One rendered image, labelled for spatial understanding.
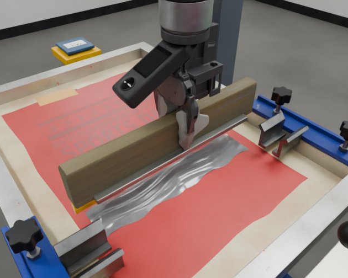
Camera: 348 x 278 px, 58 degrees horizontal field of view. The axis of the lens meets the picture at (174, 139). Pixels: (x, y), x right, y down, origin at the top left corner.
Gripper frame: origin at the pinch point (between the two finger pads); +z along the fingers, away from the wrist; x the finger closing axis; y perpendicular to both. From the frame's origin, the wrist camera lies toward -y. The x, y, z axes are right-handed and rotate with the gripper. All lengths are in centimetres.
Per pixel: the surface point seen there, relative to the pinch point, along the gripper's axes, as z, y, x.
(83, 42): 8, 15, 69
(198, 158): 8.8, 6.7, 0.1
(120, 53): 6, 18, 49
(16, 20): 90, 61, 359
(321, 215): 6.0, 10.9, -24.7
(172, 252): 9.5, -10.8, -12.9
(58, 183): 9.5, -18.9, 12.4
